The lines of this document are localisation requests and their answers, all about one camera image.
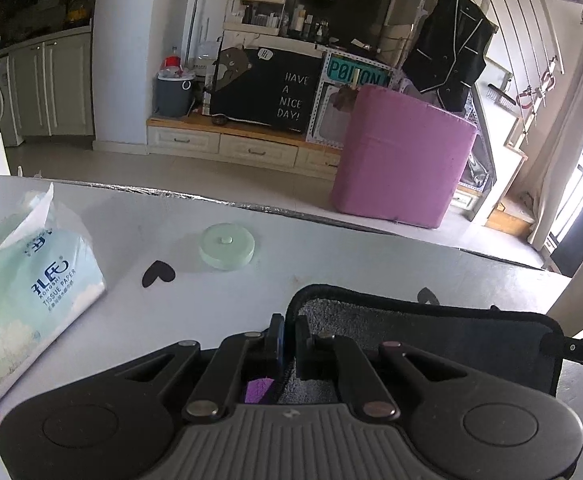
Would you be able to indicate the pale green round lid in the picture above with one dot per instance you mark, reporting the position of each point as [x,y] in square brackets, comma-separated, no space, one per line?
[227,247]

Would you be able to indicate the teal sign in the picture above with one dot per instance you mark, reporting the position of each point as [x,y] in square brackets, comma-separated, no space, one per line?
[359,72]

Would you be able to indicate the white washing machine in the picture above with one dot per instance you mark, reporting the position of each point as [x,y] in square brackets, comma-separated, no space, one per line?
[7,105]

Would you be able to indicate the grey bin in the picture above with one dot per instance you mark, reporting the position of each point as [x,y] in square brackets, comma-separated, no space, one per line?
[174,95]

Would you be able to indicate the black message board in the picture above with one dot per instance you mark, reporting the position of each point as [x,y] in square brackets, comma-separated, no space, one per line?
[271,90]

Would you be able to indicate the dark grey towel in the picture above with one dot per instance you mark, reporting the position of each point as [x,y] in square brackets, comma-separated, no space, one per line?
[421,321]

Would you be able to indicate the pale kitchen cabinet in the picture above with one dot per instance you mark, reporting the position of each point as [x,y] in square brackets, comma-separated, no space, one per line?
[53,85]

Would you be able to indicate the wooden drawer cabinet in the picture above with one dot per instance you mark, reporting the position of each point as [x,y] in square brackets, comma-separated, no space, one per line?
[231,147]

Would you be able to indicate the black jacket with white trim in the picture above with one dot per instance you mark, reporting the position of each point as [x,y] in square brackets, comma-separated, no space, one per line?
[454,45]

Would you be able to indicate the dark wall board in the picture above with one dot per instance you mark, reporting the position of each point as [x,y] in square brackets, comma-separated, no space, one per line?
[356,5]

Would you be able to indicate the white shelf rack with bottles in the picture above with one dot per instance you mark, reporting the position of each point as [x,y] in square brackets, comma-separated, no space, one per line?
[254,15]

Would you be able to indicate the beige curtain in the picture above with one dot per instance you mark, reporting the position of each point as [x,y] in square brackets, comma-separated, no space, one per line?
[566,130]

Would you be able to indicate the tissue paper pack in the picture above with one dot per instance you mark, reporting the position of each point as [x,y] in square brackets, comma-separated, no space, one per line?
[26,290]

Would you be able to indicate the wooden step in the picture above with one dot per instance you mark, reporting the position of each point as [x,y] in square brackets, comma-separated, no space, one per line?
[509,217]

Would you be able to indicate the pink ottoman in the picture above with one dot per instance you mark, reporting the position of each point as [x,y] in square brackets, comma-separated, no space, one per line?
[396,160]

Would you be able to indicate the beige paper cup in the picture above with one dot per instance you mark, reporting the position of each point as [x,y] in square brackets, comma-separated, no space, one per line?
[579,300]

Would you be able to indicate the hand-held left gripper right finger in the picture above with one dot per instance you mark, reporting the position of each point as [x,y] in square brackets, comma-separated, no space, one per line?
[302,345]

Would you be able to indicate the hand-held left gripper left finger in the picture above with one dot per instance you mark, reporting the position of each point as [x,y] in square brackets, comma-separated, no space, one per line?
[280,342]

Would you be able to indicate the stair railing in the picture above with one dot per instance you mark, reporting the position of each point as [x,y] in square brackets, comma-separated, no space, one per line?
[521,15]

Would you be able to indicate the white perforated metal frame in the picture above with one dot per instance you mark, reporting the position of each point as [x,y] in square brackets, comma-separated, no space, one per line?
[321,115]

